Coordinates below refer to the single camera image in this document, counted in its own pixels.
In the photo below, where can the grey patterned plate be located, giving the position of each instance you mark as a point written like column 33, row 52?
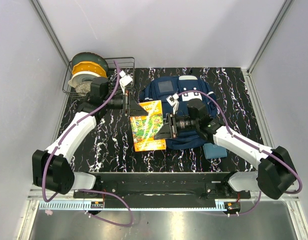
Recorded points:
column 83, row 88

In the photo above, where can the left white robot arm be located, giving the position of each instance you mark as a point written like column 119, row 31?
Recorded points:
column 51, row 167

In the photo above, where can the yellow plate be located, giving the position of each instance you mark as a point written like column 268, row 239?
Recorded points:
column 89, row 66

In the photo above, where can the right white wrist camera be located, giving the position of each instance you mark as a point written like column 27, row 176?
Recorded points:
column 173, row 101

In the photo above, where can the black wire dish rack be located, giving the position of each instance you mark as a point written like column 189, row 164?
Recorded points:
column 127, row 64

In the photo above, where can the aluminium front rail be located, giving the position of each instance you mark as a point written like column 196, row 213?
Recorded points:
column 36, row 192

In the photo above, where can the orange Treehouse book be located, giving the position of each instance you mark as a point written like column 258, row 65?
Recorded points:
column 144, row 128

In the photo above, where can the dark green plate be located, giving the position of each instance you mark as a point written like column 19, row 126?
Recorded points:
column 90, row 57

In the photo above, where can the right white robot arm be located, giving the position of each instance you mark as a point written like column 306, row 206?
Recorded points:
column 275, row 171

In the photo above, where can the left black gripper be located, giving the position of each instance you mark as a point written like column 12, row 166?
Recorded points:
column 131, row 107

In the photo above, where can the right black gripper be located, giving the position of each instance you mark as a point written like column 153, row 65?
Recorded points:
column 169, row 128

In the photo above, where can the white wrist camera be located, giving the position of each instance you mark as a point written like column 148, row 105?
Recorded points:
column 173, row 101
column 125, row 80

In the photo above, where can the small blue wallet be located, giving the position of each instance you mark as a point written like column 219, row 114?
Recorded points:
column 212, row 151

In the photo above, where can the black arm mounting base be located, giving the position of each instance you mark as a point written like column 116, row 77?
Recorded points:
column 165, row 190

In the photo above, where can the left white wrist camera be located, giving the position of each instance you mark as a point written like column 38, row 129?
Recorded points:
column 125, row 80

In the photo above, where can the white plate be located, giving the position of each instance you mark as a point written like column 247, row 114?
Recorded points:
column 81, row 77

